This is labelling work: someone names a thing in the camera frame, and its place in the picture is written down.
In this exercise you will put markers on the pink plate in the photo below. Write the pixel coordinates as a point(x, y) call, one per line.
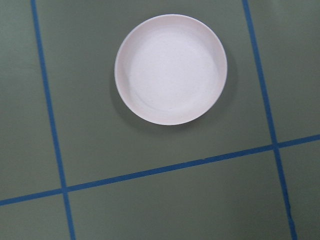
point(170, 69)

